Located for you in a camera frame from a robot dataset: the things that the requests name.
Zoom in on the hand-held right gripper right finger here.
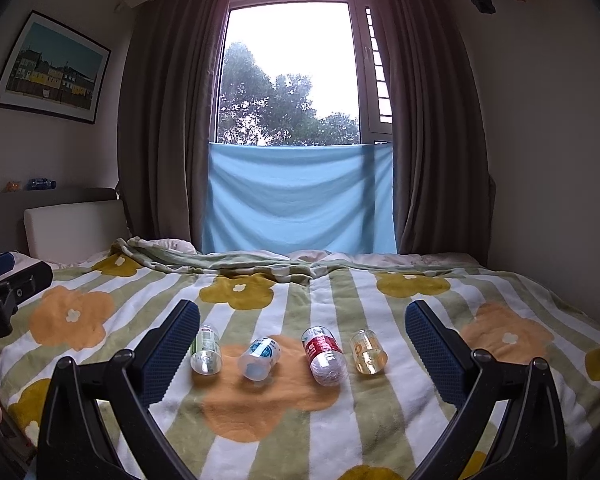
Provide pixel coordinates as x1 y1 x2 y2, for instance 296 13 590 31
404 300 568 480

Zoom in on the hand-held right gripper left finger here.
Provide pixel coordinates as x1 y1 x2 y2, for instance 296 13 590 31
37 300 201 480

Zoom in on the clear cup green label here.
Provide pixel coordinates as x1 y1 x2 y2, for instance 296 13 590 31
190 325 223 376

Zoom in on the clear cup yellow label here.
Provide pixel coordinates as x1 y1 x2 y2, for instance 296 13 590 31
350 329 388 376

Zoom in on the clear cup blue label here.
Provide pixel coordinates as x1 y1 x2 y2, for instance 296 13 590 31
237 336 281 382

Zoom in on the clear cup red label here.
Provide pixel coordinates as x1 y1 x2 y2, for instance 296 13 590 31
301 326 345 387

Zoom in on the grey bed headboard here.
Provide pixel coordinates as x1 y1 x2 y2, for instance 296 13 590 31
0 187 126 261

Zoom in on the white cushion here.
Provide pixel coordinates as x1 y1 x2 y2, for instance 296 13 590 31
23 199 131 263

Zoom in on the pale pink bed sheet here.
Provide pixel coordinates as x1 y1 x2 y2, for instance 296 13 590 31
150 237 481 270

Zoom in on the floral striped blanket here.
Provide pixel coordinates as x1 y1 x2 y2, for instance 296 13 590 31
0 237 600 480

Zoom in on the light blue cloth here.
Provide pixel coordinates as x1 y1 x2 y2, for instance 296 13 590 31
201 142 398 255

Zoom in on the framed picture of houses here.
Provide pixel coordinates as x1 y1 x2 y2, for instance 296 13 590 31
0 10 112 125

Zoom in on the brown curtain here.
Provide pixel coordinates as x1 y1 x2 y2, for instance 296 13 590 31
117 0 233 253
367 0 496 266

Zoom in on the window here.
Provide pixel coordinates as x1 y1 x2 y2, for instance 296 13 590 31
212 0 396 148

